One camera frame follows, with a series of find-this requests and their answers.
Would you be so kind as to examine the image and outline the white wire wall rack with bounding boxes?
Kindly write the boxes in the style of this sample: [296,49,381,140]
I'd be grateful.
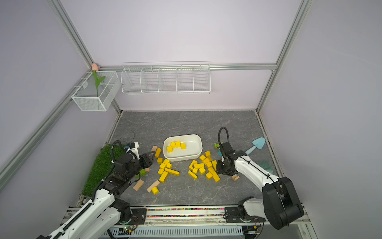
[121,61,211,94]

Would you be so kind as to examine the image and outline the long yellow block right diagonal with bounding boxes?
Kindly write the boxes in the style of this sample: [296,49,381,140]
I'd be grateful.
[209,167,220,182]

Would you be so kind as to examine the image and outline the yellow block right pile left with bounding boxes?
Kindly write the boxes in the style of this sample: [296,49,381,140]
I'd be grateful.
[188,171,198,180]

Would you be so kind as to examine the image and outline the teal toy rake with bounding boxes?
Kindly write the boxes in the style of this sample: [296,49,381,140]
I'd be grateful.
[256,161,274,174]

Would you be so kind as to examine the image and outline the natural wood arch block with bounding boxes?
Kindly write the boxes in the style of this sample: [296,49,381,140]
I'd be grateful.
[231,175,240,181]

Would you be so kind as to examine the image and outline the green artificial grass mat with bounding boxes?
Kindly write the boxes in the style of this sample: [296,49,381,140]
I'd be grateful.
[82,144,113,197]

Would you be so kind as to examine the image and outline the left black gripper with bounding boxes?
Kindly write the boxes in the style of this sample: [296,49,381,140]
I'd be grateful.
[126,150,156,181]

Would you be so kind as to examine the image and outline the natural wood block lower left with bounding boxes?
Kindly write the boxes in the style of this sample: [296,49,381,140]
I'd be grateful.
[133,179,144,191]

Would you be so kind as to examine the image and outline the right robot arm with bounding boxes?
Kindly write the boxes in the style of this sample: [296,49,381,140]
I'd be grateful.
[216,142,304,230]

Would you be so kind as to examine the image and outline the artificial pink tulip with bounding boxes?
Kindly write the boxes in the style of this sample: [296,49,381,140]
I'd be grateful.
[92,63,105,97]

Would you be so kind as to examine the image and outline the white mesh wall basket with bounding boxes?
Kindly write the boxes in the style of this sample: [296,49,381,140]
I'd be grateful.
[72,71,121,112]

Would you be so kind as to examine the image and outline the yellow rectangular block left pile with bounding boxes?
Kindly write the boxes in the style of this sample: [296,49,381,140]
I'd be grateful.
[159,171,169,183]

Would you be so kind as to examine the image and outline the natural wood long block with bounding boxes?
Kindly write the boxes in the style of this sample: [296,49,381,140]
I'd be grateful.
[147,180,160,193]

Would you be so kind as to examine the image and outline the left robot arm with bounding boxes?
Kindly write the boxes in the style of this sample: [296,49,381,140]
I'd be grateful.
[38,151,155,239]

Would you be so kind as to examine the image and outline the white plastic bin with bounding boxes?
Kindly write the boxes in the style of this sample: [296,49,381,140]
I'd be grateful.
[163,134,203,162]

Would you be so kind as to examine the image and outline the teal toy shovel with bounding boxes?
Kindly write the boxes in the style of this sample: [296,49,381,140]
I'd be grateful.
[245,137,266,155]

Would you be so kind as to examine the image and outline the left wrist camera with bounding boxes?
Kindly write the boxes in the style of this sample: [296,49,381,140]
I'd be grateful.
[125,142,139,155]

